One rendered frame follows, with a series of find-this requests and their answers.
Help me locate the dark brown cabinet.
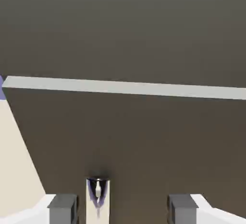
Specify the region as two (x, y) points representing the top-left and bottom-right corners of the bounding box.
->
(0, 0), (246, 224)

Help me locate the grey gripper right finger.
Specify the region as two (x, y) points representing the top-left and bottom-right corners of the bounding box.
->
(168, 193), (246, 224)

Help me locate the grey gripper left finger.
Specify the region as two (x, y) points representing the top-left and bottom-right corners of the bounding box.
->
(0, 194), (78, 224)

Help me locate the dark brown cabinet door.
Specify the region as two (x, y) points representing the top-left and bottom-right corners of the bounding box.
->
(1, 87), (246, 224)

